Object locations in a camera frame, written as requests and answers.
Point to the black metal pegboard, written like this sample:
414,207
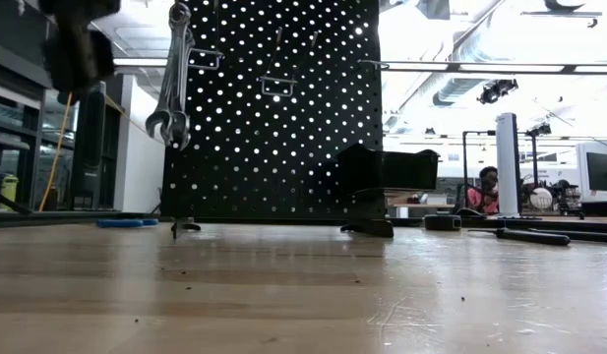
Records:
283,172

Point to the silver double prong peg hook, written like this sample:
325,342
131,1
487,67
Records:
204,50
278,78

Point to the silver loop peg hook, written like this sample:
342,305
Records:
372,63

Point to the black tower fan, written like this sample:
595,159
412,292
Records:
89,147

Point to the glass shelf cabinet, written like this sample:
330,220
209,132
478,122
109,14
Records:
27,147

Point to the yellow-green container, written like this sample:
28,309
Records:
9,189

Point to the black plastic bin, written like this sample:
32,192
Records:
396,169

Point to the black pipe stand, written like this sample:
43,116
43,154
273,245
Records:
534,167
465,167

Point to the black ceiling spotlight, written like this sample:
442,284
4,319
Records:
497,91

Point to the person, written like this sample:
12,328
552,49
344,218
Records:
485,196

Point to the white tower fan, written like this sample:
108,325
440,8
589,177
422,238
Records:
508,162

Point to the white round ball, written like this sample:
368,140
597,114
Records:
541,198

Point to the black computer monitor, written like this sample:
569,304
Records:
603,172

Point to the black aluminium table frame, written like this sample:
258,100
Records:
62,216

